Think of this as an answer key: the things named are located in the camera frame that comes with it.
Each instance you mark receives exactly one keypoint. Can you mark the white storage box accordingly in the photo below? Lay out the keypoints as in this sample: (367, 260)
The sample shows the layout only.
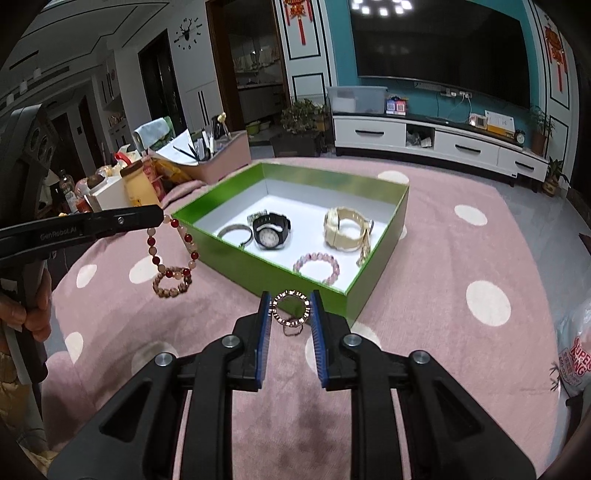
(111, 194)

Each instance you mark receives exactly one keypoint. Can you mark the silver bangle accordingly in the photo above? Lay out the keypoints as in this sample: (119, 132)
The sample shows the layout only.
(231, 227)

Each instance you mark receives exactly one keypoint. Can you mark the clear plastic storage bin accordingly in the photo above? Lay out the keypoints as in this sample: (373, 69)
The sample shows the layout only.
(355, 99)

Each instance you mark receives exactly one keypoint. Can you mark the red knot decoration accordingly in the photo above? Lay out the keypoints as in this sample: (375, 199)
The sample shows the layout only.
(556, 50)
(298, 11)

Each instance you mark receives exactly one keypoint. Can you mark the desk calendar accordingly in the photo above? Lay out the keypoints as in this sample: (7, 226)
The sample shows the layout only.
(499, 122)

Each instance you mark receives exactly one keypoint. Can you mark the small digital display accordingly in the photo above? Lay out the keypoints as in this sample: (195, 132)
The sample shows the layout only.
(476, 121)

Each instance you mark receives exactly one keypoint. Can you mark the bushy potted plant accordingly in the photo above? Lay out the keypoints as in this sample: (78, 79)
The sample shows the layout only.
(300, 117)

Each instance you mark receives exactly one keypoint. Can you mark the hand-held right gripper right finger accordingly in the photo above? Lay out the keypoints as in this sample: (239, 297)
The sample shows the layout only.
(318, 341)

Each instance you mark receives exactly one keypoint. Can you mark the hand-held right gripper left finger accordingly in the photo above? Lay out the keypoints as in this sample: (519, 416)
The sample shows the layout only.
(263, 341)

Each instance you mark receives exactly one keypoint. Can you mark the wall clock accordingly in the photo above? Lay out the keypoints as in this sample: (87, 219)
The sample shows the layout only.
(188, 33)

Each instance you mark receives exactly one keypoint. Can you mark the person's left hand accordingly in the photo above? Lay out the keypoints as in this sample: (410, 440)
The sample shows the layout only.
(39, 318)

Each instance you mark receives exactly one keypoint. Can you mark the white power strip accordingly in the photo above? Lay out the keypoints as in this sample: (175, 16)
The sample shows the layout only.
(457, 93)

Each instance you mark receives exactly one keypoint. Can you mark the blue and red small box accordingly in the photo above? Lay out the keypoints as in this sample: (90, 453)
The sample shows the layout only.
(397, 106)

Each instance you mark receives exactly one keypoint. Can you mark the white TV cabinet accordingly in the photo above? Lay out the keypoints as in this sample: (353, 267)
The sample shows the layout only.
(369, 134)

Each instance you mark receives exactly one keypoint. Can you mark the yellow bear print bottle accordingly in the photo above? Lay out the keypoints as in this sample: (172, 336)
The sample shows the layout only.
(138, 187)

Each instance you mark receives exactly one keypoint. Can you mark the silver metal band watch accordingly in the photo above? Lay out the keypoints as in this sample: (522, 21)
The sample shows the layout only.
(255, 216)

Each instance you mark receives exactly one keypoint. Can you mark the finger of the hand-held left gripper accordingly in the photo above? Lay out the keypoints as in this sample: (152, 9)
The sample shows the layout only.
(134, 219)

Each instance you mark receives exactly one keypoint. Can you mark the tall potted plant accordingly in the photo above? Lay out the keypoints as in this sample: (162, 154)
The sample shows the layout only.
(539, 129)

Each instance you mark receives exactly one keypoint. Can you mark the brown round ornament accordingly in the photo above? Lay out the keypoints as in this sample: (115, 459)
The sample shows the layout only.
(96, 181)

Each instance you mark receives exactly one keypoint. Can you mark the white paper sheets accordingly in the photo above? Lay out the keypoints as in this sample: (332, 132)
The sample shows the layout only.
(178, 143)

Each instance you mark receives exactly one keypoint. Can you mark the small round alarm clock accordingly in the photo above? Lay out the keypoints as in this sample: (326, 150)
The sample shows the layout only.
(520, 137)

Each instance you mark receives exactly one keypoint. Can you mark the pink pen holder box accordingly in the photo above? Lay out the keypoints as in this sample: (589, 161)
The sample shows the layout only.
(226, 157)

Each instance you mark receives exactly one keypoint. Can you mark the green cardboard box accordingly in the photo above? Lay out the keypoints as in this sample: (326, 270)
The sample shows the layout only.
(258, 272)

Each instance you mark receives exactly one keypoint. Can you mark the cream wristwatch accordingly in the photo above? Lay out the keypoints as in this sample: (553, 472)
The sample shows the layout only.
(337, 230)

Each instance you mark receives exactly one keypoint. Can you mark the pink polka dot blanket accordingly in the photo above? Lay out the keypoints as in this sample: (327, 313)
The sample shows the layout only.
(438, 369)

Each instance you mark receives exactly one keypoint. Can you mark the black wristwatch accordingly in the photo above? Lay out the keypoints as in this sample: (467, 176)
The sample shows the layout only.
(270, 236)

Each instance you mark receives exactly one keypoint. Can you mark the small potted plant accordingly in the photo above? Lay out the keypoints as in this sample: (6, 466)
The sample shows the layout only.
(554, 177)

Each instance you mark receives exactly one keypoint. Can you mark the white plastic bag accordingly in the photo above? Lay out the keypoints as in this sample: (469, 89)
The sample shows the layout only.
(572, 360)

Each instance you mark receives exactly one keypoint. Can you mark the black television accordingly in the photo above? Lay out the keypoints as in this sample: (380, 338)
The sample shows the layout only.
(438, 46)

